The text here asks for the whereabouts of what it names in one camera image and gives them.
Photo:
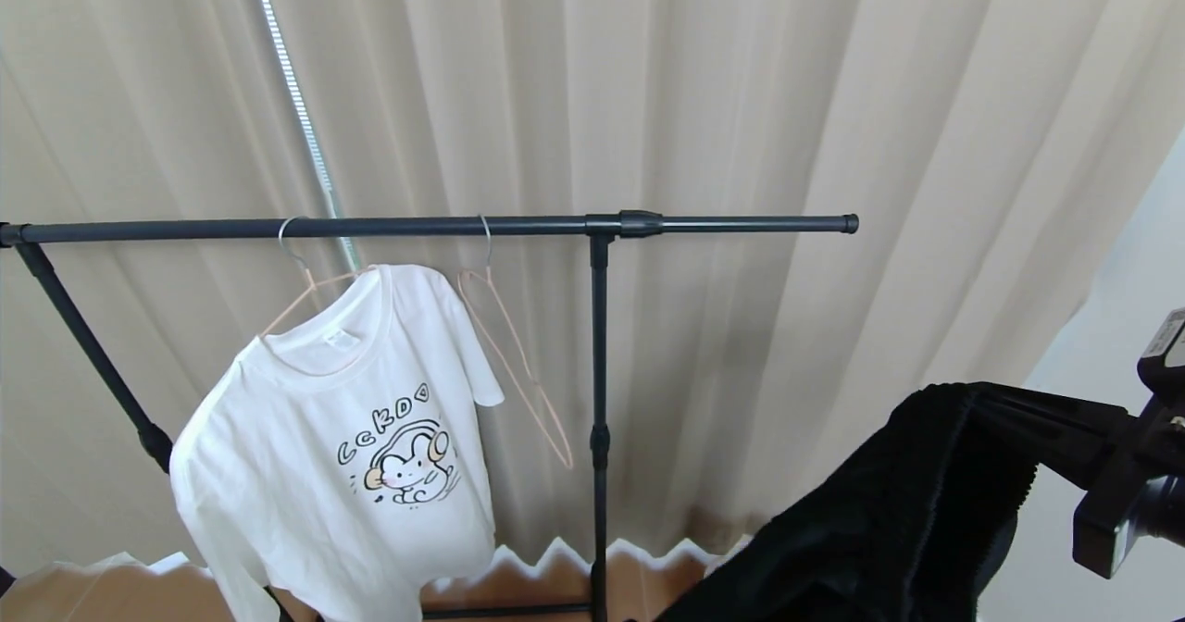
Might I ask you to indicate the pink clothes hanger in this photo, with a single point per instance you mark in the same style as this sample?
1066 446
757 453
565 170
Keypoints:
567 460
287 311

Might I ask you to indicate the black clothes rack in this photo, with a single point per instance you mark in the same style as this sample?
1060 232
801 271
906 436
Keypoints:
417 226

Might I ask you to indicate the white printed shirt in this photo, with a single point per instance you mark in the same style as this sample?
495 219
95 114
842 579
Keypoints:
305 474

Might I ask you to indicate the black garment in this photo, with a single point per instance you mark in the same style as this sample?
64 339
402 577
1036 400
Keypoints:
879 529

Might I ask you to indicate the beige curtain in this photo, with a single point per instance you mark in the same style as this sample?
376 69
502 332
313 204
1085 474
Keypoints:
741 94

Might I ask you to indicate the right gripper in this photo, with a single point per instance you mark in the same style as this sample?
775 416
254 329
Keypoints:
1111 534

